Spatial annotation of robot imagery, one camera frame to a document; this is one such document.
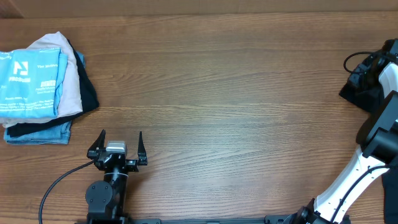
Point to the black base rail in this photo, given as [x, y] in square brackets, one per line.
[269, 219]

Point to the light blue printed folded shirt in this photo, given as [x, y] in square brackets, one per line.
[32, 82]

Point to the dark cloth at right edge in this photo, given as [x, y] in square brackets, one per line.
[389, 183]

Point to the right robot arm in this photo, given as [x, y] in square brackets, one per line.
[375, 154]

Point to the black folded shirt in stack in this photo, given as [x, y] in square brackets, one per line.
[89, 102]

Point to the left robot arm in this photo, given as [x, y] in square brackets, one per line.
[106, 198]

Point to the black t-shirt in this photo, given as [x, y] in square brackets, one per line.
[369, 100]

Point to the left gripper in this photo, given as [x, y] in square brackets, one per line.
[132, 165]

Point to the blue denim folded garment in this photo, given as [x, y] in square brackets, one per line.
[59, 134]

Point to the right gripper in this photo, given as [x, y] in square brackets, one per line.
[354, 79]

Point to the beige folded shirt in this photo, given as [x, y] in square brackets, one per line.
[70, 103]

